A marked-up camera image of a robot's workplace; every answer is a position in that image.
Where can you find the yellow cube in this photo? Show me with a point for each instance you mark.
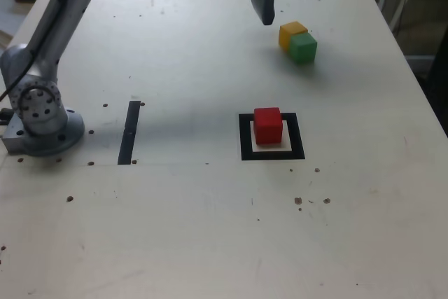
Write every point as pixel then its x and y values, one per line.
pixel 294 28

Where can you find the green cube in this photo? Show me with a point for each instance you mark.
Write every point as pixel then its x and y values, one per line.
pixel 302 48

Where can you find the red cube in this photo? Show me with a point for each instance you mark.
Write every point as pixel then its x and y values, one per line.
pixel 267 127

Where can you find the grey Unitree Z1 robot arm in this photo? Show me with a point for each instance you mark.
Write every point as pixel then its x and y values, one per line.
pixel 42 33

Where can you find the black tape square outline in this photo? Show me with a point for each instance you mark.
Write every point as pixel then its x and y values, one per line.
pixel 245 141

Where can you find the black tape strip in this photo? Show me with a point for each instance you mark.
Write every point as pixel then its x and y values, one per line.
pixel 129 131

